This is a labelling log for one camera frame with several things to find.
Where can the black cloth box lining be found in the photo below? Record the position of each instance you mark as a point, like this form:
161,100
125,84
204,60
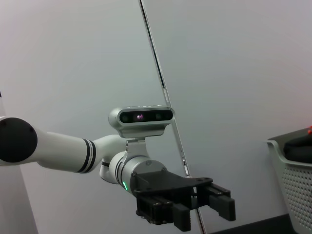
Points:
298,148

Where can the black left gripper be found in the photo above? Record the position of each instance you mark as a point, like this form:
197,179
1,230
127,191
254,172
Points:
161,182

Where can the metal wall strip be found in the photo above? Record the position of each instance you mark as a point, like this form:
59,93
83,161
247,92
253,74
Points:
167,97

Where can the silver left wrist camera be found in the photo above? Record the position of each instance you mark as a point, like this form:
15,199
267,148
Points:
141,118

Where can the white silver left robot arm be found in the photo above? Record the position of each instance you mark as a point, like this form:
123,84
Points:
61,151

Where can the grey perforated storage box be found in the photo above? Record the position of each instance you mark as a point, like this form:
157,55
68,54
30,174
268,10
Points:
297,190

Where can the black tablecloth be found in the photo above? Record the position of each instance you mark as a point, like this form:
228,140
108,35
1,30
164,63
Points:
268,226

